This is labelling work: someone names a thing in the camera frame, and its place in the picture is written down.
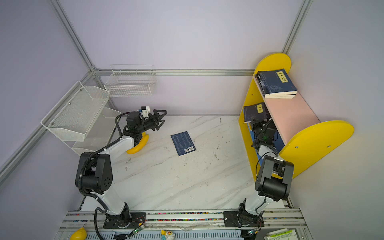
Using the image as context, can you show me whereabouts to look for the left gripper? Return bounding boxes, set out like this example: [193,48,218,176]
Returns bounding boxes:
[137,109,167,133]

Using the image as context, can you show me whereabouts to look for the black book with barcode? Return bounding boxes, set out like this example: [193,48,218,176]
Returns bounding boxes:
[254,72,296,100]

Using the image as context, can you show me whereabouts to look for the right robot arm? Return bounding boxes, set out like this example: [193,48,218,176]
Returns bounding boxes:
[224,119,294,228]

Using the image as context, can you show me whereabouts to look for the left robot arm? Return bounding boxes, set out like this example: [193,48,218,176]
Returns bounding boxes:
[75,107,168,229]

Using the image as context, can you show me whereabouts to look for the yellow banana bunch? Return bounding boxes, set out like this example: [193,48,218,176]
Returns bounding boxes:
[126,133,149,155]

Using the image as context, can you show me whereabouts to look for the yellow pink blue bookshelf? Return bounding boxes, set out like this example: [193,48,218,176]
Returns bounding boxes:
[239,53,354,181]

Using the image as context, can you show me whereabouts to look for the white mesh two-tier shelf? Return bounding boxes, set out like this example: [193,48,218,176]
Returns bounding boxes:
[41,82,121,156]

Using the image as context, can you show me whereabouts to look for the green white box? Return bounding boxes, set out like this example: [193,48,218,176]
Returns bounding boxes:
[264,228,299,240]

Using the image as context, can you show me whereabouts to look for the yellow lemon toy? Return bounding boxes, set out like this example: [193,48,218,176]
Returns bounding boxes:
[69,227,87,240]

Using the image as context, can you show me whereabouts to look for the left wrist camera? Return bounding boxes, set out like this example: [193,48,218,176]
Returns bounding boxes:
[140,106,151,119]

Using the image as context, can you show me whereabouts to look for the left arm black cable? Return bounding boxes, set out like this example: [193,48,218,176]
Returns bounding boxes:
[114,111,134,139]

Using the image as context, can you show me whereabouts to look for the white wire basket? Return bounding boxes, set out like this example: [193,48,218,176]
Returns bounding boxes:
[104,65,157,97]

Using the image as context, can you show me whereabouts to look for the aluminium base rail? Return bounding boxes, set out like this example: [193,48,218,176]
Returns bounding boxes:
[55,201,313,240]

